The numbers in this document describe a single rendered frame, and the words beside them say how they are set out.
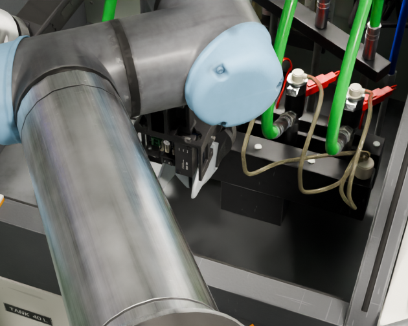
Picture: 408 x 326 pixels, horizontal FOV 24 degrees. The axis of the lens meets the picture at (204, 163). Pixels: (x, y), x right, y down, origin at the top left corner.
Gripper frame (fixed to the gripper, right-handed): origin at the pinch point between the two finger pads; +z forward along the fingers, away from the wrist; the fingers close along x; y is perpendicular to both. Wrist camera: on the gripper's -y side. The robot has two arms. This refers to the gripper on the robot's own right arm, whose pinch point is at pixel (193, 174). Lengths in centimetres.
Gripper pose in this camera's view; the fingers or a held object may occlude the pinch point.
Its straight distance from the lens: 103.0
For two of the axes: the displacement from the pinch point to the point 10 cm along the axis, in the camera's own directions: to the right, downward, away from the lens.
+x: 9.4, 2.6, -2.2
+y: -3.4, 7.2, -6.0
